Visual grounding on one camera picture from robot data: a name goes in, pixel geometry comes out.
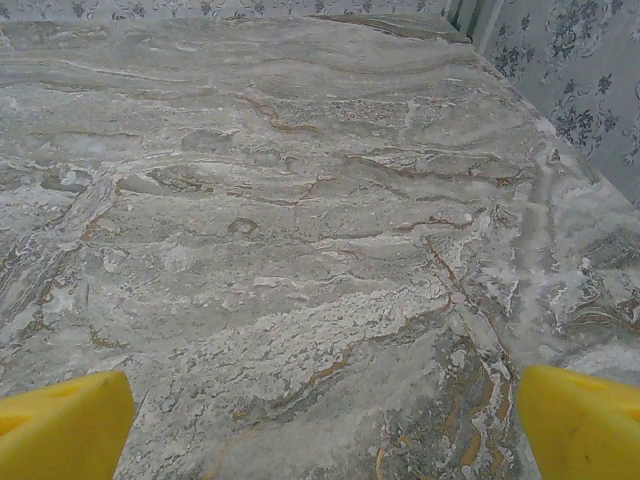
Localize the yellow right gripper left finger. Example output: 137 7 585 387
0 370 135 480

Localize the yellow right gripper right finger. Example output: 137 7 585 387
516 364 640 480

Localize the aluminium frame post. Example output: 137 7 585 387
446 0 505 55

